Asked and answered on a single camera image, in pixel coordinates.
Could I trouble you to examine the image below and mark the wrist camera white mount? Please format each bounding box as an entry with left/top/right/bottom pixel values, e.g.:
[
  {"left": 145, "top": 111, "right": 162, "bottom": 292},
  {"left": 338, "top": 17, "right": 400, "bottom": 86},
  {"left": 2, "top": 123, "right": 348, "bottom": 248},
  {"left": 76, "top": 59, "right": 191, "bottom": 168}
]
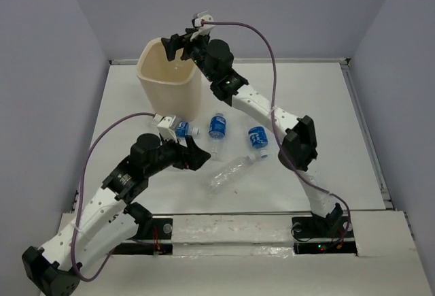
[
  {"left": 190, "top": 10, "right": 215, "bottom": 42},
  {"left": 153, "top": 114, "right": 178, "bottom": 142}
]

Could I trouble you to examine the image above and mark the aluminium table edge frame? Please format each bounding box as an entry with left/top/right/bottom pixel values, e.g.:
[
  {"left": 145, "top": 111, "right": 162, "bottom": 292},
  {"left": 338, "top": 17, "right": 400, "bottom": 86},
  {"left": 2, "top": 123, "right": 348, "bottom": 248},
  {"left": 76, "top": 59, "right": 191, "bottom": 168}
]
[{"left": 108, "top": 57, "right": 397, "bottom": 210}]

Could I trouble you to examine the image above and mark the cream plastic bin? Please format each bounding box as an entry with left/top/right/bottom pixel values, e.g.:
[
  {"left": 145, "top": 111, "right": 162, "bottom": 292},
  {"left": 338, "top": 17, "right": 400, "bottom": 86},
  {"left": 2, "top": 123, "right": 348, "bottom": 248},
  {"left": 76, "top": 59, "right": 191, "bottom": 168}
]
[{"left": 136, "top": 38, "right": 202, "bottom": 122}]

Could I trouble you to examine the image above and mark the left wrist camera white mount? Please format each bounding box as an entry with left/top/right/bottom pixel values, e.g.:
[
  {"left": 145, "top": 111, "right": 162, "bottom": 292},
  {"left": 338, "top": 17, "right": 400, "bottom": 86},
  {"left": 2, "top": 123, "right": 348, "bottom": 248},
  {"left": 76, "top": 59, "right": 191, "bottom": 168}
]
[{"left": 153, "top": 114, "right": 178, "bottom": 142}]

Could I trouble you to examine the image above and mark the blue label bottle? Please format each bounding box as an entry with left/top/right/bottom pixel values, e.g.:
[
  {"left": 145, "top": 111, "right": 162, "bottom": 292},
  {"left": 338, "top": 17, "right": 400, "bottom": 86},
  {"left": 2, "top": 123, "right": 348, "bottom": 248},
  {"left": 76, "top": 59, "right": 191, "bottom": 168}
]
[
  {"left": 208, "top": 112, "right": 227, "bottom": 161},
  {"left": 247, "top": 126, "right": 268, "bottom": 159},
  {"left": 175, "top": 120, "right": 200, "bottom": 138}
]

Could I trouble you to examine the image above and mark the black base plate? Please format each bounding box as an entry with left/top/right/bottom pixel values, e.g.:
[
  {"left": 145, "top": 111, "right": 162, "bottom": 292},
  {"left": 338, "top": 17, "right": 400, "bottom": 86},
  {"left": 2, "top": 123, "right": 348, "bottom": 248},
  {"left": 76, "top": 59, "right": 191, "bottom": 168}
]
[
  {"left": 290, "top": 216, "right": 358, "bottom": 255},
  {"left": 113, "top": 217, "right": 173, "bottom": 256}
]

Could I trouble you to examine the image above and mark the clear bottle without label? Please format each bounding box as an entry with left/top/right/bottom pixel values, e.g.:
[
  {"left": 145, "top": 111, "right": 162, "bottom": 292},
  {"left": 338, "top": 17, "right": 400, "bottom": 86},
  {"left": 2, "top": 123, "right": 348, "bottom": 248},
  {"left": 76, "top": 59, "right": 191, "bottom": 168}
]
[{"left": 205, "top": 154, "right": 257, "bottom": 194}]

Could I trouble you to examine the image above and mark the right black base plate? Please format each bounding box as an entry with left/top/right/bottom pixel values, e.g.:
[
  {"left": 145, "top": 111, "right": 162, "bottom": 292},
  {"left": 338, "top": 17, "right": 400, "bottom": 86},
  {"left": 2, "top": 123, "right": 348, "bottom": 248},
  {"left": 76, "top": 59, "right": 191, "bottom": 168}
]
[{"left": 290, "top": 216, "right": 358, "bottom": 255}]

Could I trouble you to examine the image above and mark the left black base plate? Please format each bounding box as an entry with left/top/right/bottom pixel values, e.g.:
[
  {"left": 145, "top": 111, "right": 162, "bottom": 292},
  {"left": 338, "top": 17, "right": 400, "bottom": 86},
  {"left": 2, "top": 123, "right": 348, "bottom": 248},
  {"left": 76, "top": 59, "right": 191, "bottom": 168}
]
[{"left": 113, "top": 217, "right": 173, "bottom": 256}]

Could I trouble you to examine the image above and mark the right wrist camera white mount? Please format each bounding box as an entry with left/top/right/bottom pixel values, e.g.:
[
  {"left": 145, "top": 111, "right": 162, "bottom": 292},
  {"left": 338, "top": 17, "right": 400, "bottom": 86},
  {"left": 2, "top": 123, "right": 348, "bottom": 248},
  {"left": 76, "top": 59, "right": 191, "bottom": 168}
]
[{"left": 190, "top": 10, "right": 215, "bottom": 42}]

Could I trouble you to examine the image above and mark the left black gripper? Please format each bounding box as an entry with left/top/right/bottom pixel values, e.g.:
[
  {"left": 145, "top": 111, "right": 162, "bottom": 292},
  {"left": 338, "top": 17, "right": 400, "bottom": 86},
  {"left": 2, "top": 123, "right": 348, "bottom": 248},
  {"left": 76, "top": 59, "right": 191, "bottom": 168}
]
[{"left": 145, "top": 132, "right": 211, "bottom": 177}]

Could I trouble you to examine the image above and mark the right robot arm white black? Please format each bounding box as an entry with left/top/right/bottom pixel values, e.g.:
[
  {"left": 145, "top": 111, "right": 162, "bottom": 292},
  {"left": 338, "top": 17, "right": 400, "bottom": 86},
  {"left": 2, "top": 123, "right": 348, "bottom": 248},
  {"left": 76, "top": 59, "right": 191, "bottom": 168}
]
[{"left": 161, "top": 29, "right": 347, "bottom": 237}]

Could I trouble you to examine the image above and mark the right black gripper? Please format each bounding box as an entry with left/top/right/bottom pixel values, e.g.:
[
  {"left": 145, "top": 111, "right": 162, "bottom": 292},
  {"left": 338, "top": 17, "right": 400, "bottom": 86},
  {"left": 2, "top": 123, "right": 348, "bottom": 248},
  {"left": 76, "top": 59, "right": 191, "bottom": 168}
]
[{"left": 161, "top": 27, "right": 217, "bottom": 82}]

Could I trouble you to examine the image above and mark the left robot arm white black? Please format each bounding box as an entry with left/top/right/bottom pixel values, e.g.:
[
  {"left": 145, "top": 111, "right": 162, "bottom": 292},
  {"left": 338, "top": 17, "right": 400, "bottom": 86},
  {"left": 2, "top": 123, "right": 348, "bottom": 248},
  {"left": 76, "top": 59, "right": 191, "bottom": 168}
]
[{"left": 22, "top": 133, "right": 211, "bottom": 295}]

